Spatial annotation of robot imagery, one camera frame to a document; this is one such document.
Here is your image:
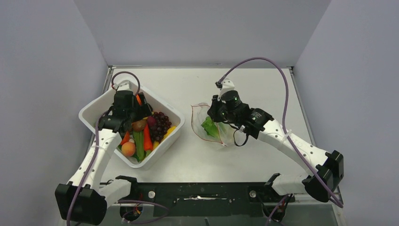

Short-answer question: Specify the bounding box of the green lettuce head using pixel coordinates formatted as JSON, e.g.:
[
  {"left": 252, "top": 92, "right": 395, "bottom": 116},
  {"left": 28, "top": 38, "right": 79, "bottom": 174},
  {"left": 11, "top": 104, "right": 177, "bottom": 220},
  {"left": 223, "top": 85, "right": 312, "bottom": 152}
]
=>
[{"left": 201, "top": 116, "right": 227, "bottom": 139}]

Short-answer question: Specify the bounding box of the clear orange-zip bag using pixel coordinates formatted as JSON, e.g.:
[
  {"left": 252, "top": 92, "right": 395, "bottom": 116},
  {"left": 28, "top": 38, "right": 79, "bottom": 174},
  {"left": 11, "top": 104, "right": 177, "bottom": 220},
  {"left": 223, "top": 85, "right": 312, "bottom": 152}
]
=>
[{"left": 191, "top": 103, "right": 234, "bottom": 146}]

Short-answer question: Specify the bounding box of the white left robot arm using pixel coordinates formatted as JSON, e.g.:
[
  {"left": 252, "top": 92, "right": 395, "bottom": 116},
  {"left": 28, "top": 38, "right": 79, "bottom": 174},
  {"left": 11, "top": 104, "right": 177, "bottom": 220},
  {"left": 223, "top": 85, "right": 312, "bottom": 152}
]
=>
[{"left": 55, "top": 90, "right": 152, "bottom": 226}]

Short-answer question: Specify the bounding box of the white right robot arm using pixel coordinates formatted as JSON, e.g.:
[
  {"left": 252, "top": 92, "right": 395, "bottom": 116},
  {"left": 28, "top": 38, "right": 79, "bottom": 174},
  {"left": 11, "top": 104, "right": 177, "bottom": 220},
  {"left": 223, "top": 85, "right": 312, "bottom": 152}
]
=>
[{"left": 207, "top": 90, "right": 344, "bottom": 202}]

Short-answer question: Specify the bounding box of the white plastic food bin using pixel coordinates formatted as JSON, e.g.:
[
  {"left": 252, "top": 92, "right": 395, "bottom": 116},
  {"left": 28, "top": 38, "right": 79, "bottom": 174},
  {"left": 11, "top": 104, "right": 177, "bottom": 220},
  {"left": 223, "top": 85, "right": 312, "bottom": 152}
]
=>
[{"left": 79, "top": 78, "right": 185, "bottom": 169}]

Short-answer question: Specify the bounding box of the brown round fruit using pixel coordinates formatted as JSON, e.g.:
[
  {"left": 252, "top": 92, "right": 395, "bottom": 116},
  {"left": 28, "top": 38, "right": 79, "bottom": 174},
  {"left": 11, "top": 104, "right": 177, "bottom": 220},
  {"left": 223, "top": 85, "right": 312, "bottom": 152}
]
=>
[{"left": 132, "top": 119, "right": 147, "bottom": 132}]

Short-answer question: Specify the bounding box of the magenta purple fruit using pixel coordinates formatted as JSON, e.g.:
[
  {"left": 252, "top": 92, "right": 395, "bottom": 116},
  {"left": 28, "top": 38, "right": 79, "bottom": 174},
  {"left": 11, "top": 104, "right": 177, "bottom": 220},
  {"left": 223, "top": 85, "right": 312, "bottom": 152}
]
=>
[{"left": 147, "top": 116, "right": 157, "bottom": 127}]

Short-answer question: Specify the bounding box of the purple grape bunch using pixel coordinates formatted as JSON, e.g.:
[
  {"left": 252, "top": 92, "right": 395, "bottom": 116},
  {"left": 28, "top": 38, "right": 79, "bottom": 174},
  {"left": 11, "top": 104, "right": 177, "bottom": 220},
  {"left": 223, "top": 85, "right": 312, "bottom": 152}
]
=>
[{"left": 149, "top": 112, "right": 172, "bottom": 142}]

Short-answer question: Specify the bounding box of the orange carrot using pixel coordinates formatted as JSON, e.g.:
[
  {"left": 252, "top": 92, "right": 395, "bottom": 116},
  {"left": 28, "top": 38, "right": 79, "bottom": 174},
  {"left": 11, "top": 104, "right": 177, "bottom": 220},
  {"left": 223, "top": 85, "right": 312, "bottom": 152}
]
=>
[{"left": 143, "top": 124, "right": 153, "bottom": 152}]

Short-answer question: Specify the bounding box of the peach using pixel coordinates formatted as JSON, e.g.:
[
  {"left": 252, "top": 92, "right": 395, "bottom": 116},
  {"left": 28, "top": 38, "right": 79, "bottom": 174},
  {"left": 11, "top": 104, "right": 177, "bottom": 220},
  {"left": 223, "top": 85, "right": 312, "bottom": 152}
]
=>
[{"left": 121, "top": 142, "right": 136, "bottom": 157}]

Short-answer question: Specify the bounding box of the yellow banana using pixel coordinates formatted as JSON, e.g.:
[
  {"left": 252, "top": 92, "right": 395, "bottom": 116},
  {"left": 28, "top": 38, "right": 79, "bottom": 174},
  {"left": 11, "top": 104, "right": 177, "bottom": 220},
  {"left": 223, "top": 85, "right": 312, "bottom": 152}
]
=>
[{"left": 153, "top": 126, "right": 176, "bottom": 150}]

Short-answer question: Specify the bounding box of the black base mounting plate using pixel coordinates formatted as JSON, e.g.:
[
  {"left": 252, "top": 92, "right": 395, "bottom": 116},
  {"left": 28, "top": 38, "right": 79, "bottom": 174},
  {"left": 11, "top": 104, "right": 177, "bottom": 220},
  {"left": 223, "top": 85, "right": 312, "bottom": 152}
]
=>
[{"left": 121, "top": 182, "right": 283, "bottom": 217}]

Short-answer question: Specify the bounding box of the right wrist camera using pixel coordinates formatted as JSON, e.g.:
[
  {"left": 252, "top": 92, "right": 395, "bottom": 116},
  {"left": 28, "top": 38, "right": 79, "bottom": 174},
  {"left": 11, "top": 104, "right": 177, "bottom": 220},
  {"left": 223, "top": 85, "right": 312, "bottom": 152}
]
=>
[{"left": 215, "top": 79, "right": 235, "bottom": 101}]

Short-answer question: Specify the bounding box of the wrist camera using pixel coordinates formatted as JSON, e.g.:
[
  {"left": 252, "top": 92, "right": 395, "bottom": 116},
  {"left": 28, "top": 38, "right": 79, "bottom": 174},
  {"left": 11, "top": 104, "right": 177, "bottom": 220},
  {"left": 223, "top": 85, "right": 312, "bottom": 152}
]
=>
[
  {"left": 112, "top": 80, "right": 133, "bottom": 92},
  {"left": 215, "top": 79, "right": 235, "bottom": 101}
]

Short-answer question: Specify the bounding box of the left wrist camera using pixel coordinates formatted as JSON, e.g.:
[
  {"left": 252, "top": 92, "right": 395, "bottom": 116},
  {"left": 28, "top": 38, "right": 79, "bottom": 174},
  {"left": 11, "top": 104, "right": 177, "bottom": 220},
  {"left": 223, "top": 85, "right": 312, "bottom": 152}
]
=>
[{"left": 112, "top": 80, "right": 133, "bottom": 92}]

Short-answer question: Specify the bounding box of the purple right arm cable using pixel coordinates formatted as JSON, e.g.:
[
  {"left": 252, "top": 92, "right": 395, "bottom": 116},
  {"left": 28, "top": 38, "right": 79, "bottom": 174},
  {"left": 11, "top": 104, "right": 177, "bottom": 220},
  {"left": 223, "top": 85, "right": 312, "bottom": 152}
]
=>
[{"left": 218, "top": 57, "right": 344, "bottom": 226}]

